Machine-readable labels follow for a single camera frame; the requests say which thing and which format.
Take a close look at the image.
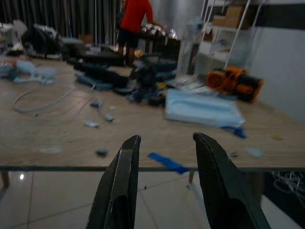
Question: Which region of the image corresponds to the black backpack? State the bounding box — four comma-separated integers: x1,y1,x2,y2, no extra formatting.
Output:
21,23,64,59

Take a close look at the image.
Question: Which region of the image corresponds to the light blue flat package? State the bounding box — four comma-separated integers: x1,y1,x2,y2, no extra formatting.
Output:
164,89,246,131

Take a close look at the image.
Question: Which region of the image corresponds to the pile of dark clothes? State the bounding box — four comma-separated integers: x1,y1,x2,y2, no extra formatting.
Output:
73,59,177,106

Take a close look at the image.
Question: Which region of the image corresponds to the orange blower device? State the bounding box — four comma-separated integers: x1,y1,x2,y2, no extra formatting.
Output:
206,66,264,104

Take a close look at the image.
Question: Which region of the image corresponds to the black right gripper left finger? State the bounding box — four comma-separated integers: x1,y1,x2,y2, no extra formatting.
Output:
88,135,142,229

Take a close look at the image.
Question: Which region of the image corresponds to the white cable bundle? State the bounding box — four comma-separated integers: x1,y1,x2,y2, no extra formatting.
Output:
272,171,305,199

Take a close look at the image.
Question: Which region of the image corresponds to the black side table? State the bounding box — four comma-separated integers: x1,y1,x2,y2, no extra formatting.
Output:
140,30,182,63

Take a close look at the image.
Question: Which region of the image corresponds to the person in red shirt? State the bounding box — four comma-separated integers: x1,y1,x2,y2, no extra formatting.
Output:
116,0,165,66

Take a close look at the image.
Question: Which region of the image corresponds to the brown cardboard box on shelf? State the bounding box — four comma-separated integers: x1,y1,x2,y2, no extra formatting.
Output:
213,5,251,30

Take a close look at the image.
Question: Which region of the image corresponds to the white cable loop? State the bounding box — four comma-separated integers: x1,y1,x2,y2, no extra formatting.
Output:
12,78,102,114

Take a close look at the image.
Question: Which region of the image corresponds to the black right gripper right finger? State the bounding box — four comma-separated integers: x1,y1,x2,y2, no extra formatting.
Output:
193,132,271,229

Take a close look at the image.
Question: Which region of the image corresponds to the long blue tape strip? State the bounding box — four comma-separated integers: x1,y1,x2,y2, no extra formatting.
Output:
147,152,190,176

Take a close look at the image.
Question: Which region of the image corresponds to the pile of light blue items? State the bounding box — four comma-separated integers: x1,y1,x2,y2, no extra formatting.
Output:
0,56,58,84

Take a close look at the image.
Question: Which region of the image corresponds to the white metal shelf rack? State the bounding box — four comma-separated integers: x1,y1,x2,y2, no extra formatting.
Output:
187,0,263,75

